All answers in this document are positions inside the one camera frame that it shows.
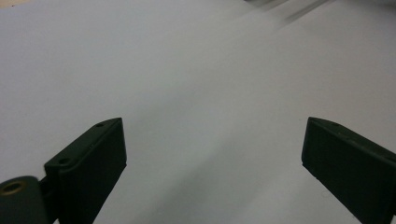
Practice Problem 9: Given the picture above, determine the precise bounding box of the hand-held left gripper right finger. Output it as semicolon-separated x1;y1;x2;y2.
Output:
301;117;396;224

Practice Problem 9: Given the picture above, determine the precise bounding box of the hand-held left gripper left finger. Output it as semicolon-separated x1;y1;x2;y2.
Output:
44;117;128;224

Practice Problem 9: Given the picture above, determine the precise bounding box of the white table cover board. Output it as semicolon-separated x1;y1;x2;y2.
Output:
0;0;396;224

